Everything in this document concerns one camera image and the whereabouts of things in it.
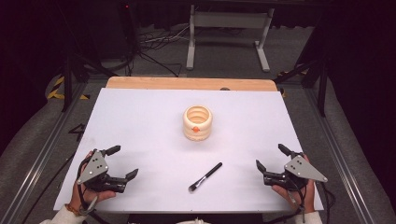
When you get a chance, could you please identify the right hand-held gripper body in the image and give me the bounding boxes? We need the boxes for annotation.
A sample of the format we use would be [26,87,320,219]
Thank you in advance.
[262,152,329,192]

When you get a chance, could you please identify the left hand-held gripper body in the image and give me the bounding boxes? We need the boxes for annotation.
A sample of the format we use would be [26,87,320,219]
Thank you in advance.
[76,149,129,194]

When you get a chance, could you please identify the person's left hand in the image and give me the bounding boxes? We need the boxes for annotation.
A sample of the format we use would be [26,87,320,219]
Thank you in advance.
[68,150,117,215]

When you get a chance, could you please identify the person's right hand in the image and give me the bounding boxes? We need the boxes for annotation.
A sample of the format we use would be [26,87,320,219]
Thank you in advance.
[271,154,316,215]

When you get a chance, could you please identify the white table cover board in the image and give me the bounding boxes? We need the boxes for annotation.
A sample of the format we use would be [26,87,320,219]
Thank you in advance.
[52,87,325,215]

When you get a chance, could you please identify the black makeup brush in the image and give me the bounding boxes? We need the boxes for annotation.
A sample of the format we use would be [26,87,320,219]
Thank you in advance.
[188,161,224,193]

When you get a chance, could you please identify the cream ribbed cup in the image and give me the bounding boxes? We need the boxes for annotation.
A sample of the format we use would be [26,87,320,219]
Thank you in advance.
[182,105,214,143]

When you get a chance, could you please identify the yellow black hazard tape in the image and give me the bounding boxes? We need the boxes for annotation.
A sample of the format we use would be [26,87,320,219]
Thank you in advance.
[276,68,309,98]
[46,75,92,101]

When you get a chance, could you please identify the person's white clothing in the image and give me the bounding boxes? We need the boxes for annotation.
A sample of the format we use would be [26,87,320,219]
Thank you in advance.
[176,218,214,224]

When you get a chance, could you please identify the black tower with red light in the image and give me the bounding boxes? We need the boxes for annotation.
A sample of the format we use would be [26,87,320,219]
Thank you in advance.
[118,0,139,60]

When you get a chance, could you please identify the black curtain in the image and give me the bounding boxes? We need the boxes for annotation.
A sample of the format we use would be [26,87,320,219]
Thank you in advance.
[134,0,316,31]

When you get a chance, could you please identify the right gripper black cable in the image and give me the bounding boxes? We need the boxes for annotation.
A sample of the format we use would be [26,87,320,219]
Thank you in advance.
[264,181,336,224]

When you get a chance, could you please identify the aluminium floor rail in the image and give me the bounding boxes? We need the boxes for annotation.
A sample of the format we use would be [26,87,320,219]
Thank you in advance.
[0,81,90,224]
[303,87,379,224]

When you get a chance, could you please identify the orange bead bracelet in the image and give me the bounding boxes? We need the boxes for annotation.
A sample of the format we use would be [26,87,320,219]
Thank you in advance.
[64,203,82,217]

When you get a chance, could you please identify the bundle of floor cables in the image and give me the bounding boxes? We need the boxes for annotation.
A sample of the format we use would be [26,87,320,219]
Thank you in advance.
[136,24,191,78]

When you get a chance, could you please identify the white metal stand frame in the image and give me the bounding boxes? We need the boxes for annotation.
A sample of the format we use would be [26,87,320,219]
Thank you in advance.
[185,4,276,73]

